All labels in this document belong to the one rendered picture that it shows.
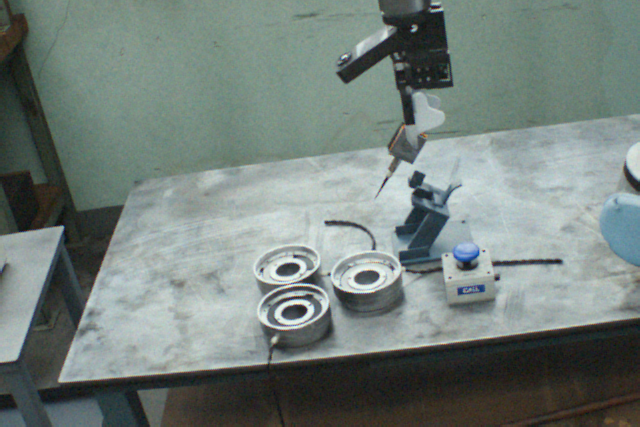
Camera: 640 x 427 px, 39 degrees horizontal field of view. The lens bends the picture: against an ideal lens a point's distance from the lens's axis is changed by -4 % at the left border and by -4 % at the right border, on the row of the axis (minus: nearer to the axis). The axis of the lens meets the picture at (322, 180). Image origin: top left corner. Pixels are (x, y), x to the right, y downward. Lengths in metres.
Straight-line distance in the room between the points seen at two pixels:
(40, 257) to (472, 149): 0.91
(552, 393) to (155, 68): 1.87
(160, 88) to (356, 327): 1.83
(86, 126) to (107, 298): 1.67
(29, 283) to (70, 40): 1.31
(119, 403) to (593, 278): 0.74
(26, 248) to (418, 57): 1.04
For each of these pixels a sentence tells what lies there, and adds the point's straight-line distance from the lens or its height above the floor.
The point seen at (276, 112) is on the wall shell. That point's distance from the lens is 3.04.
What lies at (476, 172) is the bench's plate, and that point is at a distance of 1.68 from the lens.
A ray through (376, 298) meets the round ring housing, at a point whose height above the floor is 0.83.
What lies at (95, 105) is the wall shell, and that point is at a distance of 3.13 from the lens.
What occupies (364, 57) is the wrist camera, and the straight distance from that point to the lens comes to 1.32.
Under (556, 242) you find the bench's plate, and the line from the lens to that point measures 1.48.
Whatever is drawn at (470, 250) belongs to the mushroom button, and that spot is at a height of 0.87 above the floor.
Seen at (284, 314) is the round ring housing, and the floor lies 0.82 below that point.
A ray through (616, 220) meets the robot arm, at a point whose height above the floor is 0.98.
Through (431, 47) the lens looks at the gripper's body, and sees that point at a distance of 1.32.
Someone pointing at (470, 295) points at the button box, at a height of 0.81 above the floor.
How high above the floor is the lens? 1.64
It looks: 29 degrees down
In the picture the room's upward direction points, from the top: 11 degrees counter-clockwise
